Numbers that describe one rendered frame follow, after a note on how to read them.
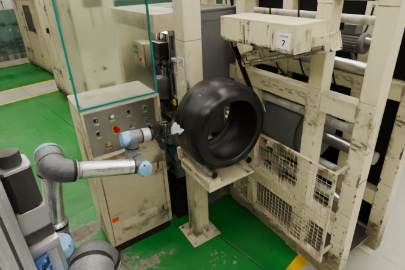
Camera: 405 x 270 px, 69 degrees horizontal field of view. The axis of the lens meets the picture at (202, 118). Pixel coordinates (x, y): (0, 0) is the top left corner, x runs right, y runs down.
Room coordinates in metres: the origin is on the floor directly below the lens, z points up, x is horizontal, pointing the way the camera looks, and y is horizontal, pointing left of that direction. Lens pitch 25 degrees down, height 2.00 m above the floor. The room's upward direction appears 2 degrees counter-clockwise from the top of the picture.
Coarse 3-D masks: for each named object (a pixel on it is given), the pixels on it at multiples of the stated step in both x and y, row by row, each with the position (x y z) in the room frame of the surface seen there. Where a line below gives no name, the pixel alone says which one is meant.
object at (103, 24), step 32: (64, 0) 1.75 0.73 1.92; (96, 0) 1.84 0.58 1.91; (128, 0) 1.94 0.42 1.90; (64, 32) 1.73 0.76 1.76; (96, 32) 1.82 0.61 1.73; (128, 32) 1.93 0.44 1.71; (96, 64) 1.80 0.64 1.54; (128, 64) 1.91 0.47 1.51; (96, 96) 1.78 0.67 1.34; (128, 96) 1.89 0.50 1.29
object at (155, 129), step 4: (164, 120) 1.48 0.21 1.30; (148, 124) 1.41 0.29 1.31; (156, 124) 1.41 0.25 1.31; (160, 124) 1.41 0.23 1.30; (164, 124) 1.45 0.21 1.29; (168, 124) 1.44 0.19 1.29; (152, 128) 1.38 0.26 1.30; (156, 128) 1.39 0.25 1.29; (160, 128) 1.41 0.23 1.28; (164, 128) 1.40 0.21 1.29; (168, 128) 1.41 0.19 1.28; (152, 132) 1.37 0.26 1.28; (156, 132) 1.40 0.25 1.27; (160, 132) 1.41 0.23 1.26; (164, 132) 1.40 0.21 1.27; (168, 132) 1.42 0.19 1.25; (152, 136) 1.36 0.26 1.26; (160, 136) 1.41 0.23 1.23; (164, 136) 1.40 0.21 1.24
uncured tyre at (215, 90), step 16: (208, 80) 1.70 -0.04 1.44; (224, 80) 1.68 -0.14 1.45; (192, 96) 1.60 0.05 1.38; (208, 96) 1.53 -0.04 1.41; (224, 96) 1.53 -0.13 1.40; (240, 96) 1.58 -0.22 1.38; (256, 96) 1.67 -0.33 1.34; (176, 112) 1.62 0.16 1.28; (192, 112) 1.50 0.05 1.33; (208, 112) 1.47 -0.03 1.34; (240, 112) 1.89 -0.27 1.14; (256, 112) 1.66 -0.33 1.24; (192, 128) 1.45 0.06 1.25; (208, 128) 1.45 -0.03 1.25; (224, 128) 1.86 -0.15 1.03; (240, 128) 1.84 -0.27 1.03; (256, 128) 1.66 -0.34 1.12; (192, 144) 1.44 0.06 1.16; (208, 144) 1.77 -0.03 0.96; (224, 144) 1.81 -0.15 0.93; (240, 144) 1.75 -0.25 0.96; (208, 160) 1.45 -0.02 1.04; (224, 160) 1.52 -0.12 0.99
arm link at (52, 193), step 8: (48, 144) 1.16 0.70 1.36; (56, 144) 1.19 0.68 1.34; (40, 152) 1.10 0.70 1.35; (48, 152) 1.08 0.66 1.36; (56, 152) 1.09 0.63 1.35; (40, 176) 1.07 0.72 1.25; (48, 184) 1.08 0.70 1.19; (56, 184) 1.09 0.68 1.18; (48, 192) 1.07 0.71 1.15; (56, 192) 1.09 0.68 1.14; (48, 200) 1.07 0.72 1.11; (56, 200) 1.08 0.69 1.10; (48, 208) 1.07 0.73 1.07; (56, 208) 1.08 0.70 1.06; (56, 216) 1.07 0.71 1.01; (64, 216) 1.12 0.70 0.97; (56, 224) 1.06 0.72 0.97; (64, 224) 1.08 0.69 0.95; (56, 232) 1.05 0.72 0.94
